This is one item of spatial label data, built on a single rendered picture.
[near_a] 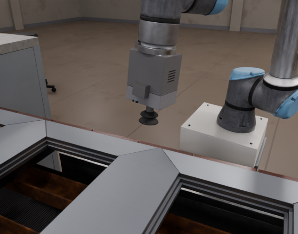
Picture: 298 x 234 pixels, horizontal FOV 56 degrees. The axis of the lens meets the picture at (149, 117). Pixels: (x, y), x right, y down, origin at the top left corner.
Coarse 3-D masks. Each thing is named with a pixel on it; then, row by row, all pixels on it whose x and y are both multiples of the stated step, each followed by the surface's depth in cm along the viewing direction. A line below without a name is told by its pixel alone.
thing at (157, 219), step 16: (48, 144) 88; (64, 144) 86; (16, 160) 78; (96, 160) 80; (112, 160) 79; (0, 176) 74; (176, 192) 68; (208, 192) 68; (224, 192) 67; (240, 192) 66; (160, 208) 61; (256, 208) 64; (272, 208) 63; (288, 208) 61; (160, 224) 59; (288, 224) 58
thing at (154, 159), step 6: (126, 156) 78; (132, 156) 78; (138, 156) 78; (144, 156) 78; (150, 156) 78; (156, 156) 78; (162, 156) 78; (144, 162) 75; (150, 162) 75; (156, 162) 75; (162, 162) 75; (168, 162) 75; (168, 168) 73; (174, 168) 73
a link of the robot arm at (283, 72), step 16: (288, 0) 77; (288, 16) 78; (288, 32) 80; (288, 48) 82; (272, 64) 88; (288, 64) 85; (272, 80) 89; (288, 80) 87; (256, 96) 96; (272, 96) 90; (288, 96) 88; (272, 112) 94; (288, 112) 90
